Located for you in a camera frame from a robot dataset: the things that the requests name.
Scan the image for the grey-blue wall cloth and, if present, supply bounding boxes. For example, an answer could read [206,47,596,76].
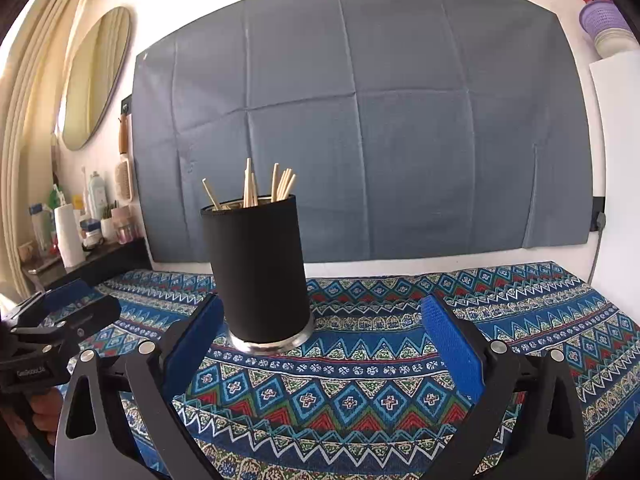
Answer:
[131,0,592,265]

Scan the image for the blue-lidded clear container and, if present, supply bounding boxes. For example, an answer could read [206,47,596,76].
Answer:
[27,202,53,257]

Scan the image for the person's left hand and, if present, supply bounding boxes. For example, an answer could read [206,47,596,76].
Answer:
[30,389,67,433]

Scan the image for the bunch of wooden chopsticks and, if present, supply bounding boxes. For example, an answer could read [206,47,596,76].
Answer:
[202,158,297,211]

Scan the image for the paper towel roll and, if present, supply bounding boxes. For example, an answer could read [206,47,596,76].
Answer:
[54,204,86,268]

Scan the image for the paddle hair brush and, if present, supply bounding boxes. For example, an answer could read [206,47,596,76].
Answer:
[114,157,133,203]

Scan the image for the small potted plant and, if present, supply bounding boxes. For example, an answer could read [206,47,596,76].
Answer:
[100,200,118,241]

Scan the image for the pink glass jar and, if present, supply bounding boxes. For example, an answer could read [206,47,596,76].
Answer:
[112,206,138,245]

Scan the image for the cream curtain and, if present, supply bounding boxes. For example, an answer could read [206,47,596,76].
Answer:
[0,0,101,306]

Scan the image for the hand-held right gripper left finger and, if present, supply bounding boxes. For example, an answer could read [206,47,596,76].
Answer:
[54,295,225,480]

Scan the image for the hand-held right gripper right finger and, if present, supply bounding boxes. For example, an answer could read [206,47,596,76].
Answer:
[420,295,587,480]

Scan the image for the grey-blue pump bottle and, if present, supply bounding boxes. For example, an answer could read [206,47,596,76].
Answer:
[87,171,104,221]

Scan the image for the grey power cable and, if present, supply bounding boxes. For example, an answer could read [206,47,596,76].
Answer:
[589,230,602,285]

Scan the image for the blue patterned tablecloth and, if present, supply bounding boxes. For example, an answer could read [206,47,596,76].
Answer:
[50,260,636,480]

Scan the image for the oval wall mirror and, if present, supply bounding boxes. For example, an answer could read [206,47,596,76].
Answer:
[60,6,132,152]

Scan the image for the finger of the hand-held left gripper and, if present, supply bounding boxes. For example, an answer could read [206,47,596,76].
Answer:
[10,280,93,331]
[47,296,122,356]

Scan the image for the black cylindrical utensil holder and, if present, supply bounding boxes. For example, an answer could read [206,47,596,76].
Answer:
[201,194,316,355]

